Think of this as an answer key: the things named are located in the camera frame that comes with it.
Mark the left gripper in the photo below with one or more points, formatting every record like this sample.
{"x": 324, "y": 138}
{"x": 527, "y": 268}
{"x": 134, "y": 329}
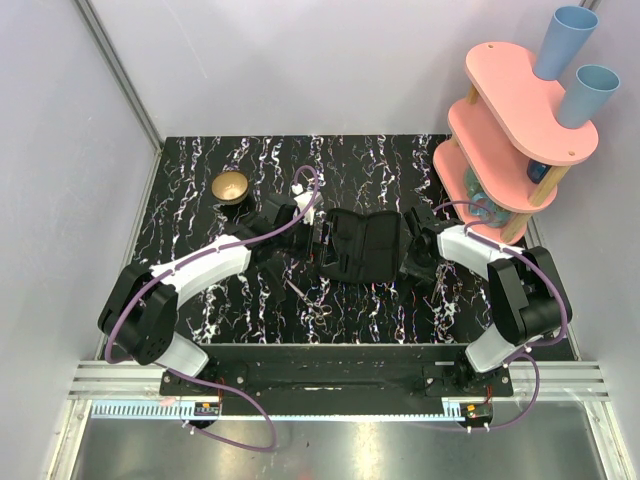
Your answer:
{"x": 310, "y": 239}

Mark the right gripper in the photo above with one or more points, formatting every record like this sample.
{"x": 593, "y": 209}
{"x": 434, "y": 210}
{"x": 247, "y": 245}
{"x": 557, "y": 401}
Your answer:
{"x": 423, "y": 274}

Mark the black hair comb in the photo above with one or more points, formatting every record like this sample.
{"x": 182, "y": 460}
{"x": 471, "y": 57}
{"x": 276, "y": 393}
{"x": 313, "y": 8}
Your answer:
{"x": 274, "y": 281}

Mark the black zip tool case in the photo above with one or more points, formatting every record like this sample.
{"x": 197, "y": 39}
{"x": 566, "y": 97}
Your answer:
{"x": 359, "y": 249}

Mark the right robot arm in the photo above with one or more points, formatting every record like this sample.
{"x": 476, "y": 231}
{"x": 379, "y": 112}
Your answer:
{"x": 526, "y": 294}

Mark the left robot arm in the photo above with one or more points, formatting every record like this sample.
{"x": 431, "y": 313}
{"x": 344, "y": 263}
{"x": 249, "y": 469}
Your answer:
{"x": 141, "y": 312}

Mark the silver scissors on right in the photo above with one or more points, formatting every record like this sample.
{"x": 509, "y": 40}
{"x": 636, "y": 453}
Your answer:
{"x": 440, "y": 276}

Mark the silver scissors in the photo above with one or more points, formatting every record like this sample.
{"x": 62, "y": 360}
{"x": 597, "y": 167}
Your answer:
{"x": 317, "y": 310}
{"x": 440, "y": 276}

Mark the silver scissors near centre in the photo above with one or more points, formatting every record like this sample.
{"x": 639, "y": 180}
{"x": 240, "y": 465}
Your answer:
{"x": 317, "y": 310}

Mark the bronze bowl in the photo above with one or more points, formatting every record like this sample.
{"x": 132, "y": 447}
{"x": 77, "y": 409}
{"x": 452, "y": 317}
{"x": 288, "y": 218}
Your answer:
{"x": 230, "y": 187}

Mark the teal patterned mug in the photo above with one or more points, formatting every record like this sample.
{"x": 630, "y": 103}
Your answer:
{"x": 484, "y": 208}

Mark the pink three-tier shelf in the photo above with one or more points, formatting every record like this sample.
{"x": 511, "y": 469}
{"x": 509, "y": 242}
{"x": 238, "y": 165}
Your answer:
{"x": 506, "y": 119}

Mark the dark blue cup on shelf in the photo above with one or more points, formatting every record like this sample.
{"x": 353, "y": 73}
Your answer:
{"x": 536, "y": 171}

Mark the blue cup lower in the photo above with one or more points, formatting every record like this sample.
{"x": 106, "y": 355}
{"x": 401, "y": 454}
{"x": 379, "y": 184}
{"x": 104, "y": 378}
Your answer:
{"x": 591, "y": 89}

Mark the blue cup upper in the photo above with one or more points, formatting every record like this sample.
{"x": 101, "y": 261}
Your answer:
{"x": 569, "y": 29}

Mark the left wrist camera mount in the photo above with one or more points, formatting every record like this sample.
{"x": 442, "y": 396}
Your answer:
{"x": 305, "y": 199}

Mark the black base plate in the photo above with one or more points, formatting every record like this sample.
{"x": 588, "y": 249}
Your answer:
{"x": 430, "y": 369}

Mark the aluminium rail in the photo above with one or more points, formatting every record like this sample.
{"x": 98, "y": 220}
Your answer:
{"x": 559, "y": 381}

